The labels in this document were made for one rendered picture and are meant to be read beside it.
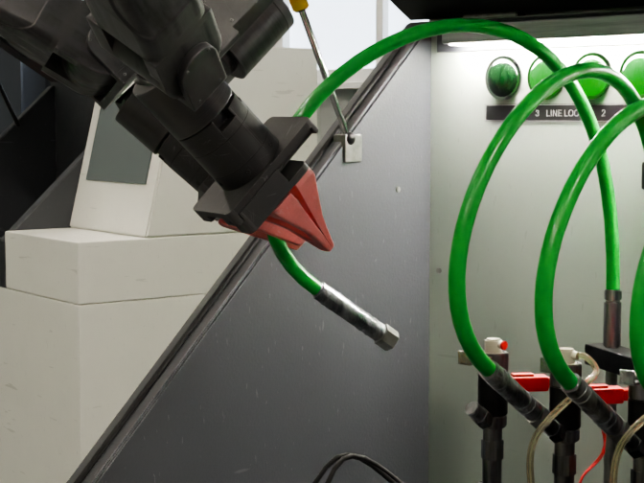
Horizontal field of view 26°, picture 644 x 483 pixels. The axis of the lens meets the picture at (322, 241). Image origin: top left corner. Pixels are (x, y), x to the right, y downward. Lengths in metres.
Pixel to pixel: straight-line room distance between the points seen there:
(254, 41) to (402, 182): 0.64
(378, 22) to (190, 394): 4.88
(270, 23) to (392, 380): 0.71
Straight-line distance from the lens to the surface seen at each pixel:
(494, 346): 1.29
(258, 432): 1.52
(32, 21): 1.26
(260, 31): 1.05
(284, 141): 1.07
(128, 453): 1.41
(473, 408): 1.28
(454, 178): 1.67
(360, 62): 1.30
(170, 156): 1.27
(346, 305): 1.30
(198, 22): 0.96
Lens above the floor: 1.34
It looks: 5 degrees down
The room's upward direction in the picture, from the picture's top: straight up
